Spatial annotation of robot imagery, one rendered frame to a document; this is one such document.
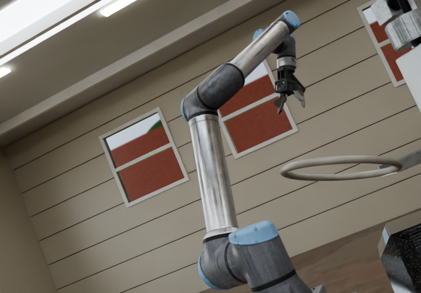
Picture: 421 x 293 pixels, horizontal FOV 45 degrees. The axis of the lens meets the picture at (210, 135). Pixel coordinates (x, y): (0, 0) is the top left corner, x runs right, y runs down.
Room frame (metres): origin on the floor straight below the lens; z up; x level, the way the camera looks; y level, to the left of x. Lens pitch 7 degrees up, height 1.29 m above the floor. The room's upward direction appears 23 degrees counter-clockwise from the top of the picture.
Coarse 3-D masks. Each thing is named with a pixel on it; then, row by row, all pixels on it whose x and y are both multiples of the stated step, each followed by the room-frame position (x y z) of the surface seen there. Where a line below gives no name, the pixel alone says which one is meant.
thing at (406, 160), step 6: (420, 150) 2.16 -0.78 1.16; (408, 156) 2.14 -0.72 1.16; (414, 156) 2.15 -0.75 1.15; (420, 156) 2.16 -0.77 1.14; (402, 162) 2.13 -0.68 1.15; (408, 162) 2.14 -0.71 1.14; (414, 162) 2.15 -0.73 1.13; (420, 162) 2.15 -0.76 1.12; (378, 168) 2.23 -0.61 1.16; (402, 168) 2.13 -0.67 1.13; (390, 174) 2.17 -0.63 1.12
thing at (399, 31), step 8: (416, 8) 2.20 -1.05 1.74; (400, 16) 2.22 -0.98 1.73; (408, 16) 2.20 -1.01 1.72; (416, 16) 2.19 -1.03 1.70; (392, 24) 2.25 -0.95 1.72; (400, 24) 2.22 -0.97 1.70; (408, 24) 2.20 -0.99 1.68; (416, 24) 2.19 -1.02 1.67; (392, 32) 2.27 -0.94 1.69; (400, 32) 2.23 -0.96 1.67; (408, 32) 2.21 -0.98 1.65; (416, 32) 2.20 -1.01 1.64; (392, 40) 2.29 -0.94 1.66; (400, 40) 2.25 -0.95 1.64; (408, 40) 2.22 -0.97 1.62; (416, 40) 2.27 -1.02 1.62; (400, 48) 2.32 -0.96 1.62
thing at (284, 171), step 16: (304, 160) 1.94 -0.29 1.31; (320, 160) 1.90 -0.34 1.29; (336, 160) 1.88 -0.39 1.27; (352, 160) 1.88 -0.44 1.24; (368, 160) 1.89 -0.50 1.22; (384, 160) 1.91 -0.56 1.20; (288, 176) 2.21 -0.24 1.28; (304, 176) 2.30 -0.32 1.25; (320, 176) 2.33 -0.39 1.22; (336, 176) 2.33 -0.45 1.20; (352, 176) 2.31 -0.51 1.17; (368, 176) 2.27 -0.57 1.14
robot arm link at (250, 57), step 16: (288, 16) 2.10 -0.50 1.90; (272, 32) 2.03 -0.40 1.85; (288, 32) 2.11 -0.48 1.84; (256, 48) 1.93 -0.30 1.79; (272, 48) 2.01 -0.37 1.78; (224, 64) 1.81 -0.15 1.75; (240, 64) 1.85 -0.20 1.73; (256, 64) 1.92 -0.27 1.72; (208, 80) 1.80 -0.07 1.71; (224, 80) 1.78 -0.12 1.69; (240, 80) 1.81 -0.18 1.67; (208, 96) 1.80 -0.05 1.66; (224, 96) 1.80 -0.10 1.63
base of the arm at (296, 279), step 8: (280, 280) 1.55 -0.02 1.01; (288, 280) 1.56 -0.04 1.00; (296, 280) 1.58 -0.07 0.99; (256, 288) 1.57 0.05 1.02; (264, 288) 1.55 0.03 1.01; (272, 288) 1.55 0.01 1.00; (280, 288) 1.55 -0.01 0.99; (288, 288) 1.55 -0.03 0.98; (296, 288) 1.56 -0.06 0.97; (304, 288) 1.58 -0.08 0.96
